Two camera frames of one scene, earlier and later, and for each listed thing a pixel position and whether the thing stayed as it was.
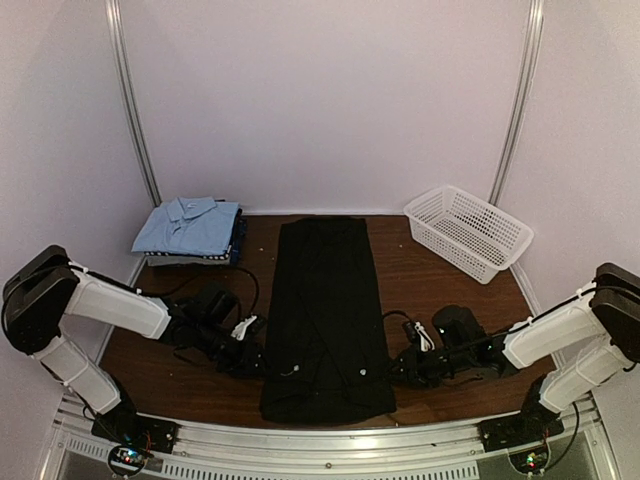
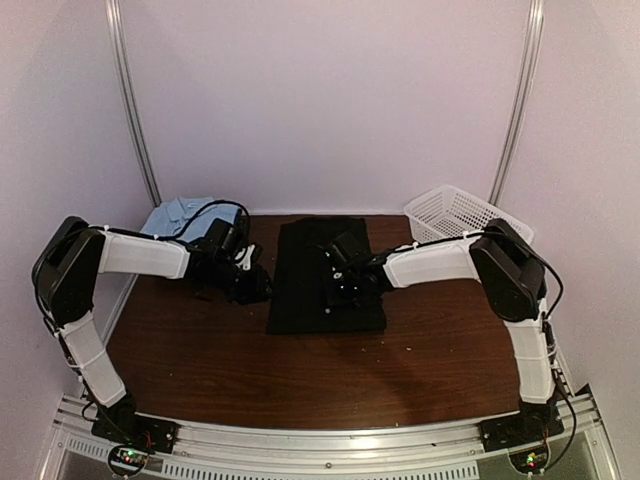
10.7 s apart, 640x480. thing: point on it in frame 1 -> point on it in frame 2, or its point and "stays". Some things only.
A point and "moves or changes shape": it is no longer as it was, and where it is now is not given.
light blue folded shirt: (194, 225) stays
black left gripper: (245, 363) -> (256, 292)
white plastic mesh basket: (466, 233) stays
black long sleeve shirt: (327, 351) moves or changes shape
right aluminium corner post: (527, 75) stays
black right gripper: (412, 369) -> (334, 298)
